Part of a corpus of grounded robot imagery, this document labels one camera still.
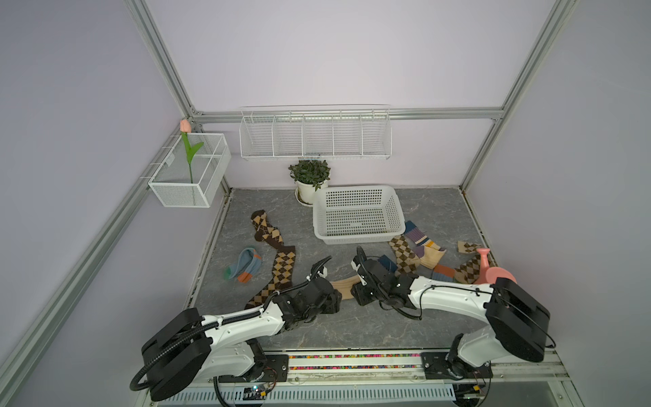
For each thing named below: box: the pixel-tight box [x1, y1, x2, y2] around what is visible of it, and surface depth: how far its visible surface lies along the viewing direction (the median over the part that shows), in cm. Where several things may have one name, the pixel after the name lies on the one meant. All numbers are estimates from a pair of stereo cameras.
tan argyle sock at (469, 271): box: [454, 240, 483, 285], surface depth 96 cm
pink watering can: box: [473, 248, 518, 285], surface depth 83 cm
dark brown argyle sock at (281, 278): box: [244, 245, 296, 310], surface depth 96 cm
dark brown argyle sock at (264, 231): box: [250, 209, 284, 250], surface depth 107 cm
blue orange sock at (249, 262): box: [222, 247, 262, 284], surface depth 94 cm
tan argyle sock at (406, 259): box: [388, 234, 420, 277], surface depth 98 cm
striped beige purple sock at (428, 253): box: [404, 220, 447, 270], surface depth 101 cm
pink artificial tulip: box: [179, 118, 205, 184], surface depth 86 cm
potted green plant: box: [288, 159, 332, 207], surface depth 105 cm
